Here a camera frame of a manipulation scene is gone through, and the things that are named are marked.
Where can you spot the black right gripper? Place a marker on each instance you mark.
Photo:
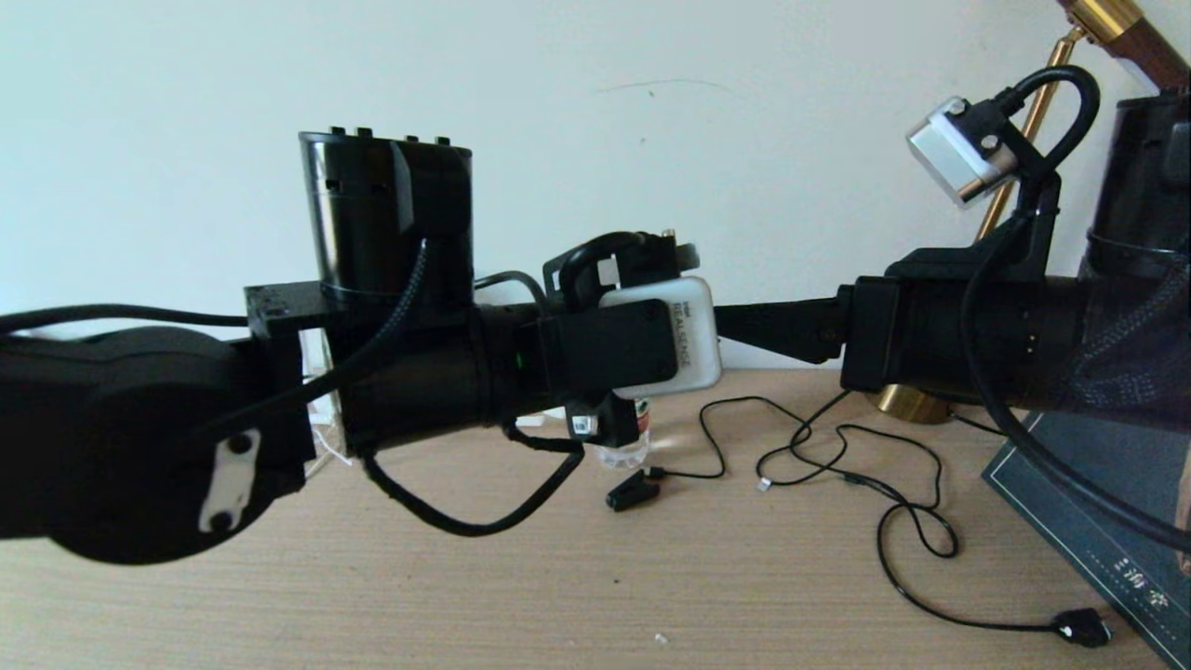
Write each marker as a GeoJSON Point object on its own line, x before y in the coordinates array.
{"type": "Point", "coordinates": [930, 335]}

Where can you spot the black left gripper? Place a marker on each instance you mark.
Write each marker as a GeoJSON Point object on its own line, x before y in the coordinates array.
{"type": "Point", "coordinates": [512, 368]}

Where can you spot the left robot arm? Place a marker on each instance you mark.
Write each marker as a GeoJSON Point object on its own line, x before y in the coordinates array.
{"type": "Point", "coordinates": [112, 437]}

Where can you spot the white router with antennas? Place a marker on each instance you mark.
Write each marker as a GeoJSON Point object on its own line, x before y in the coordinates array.
{"type": "Point", "coordinates": [324, 395]}

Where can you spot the red-capped water bottle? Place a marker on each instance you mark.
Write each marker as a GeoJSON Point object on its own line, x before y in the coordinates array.
{"type": "Point", "coordinates": [623, 454]}

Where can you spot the black clip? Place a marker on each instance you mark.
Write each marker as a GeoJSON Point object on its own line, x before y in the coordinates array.
{"type": "Point", "coordinates": [628, 493]}

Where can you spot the dark blue paper bag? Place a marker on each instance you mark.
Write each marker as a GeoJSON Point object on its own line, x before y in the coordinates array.
{"type": "Point", "coordinates": [1070, 521]}

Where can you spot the brass desk lamp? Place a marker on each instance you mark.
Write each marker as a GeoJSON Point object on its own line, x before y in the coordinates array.
{"type": "Point", "coordinates": [1117, 19]}

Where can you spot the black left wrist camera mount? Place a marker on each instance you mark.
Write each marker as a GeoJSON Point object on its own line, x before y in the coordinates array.
{"type": "Point", "coordinates": [605, 349]}

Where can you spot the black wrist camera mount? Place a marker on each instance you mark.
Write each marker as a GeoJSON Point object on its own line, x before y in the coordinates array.
{"type": "Point", "coordinates": [1033, 223]}
{"type": "Point", "coordinates": [605, 349]}

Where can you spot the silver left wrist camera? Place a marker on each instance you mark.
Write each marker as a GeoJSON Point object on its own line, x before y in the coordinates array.
{"type": "Point", "coordinates": [698, 344]}

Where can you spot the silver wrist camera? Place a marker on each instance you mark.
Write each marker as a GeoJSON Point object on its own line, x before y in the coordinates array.
{"type": "Point", "coordinates": [949, 158]}
{"type": "Point", "coordinates": [698, 344]}

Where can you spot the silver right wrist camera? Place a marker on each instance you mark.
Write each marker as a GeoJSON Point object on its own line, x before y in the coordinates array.
{"type": "Point", "coordinates": [949, 158]}

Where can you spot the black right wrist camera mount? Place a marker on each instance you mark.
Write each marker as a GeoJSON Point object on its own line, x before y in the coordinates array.
{"type": "Point", "coordinates": [1033, 223]}

